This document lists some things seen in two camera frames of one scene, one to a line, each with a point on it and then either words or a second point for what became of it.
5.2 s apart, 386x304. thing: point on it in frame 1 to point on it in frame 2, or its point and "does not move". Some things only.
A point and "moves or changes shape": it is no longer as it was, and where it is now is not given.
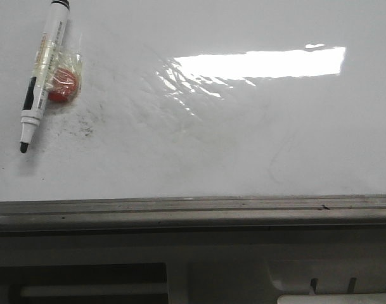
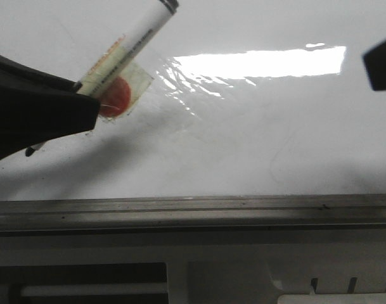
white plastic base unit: x=353 y=265 does not move
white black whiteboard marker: x=42 y=79 to x=115 y=61
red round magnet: x=63 y=85 moves or changes shape
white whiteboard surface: x=199 y=98 does not move
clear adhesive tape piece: x=59 y=73 to x=115 y=84
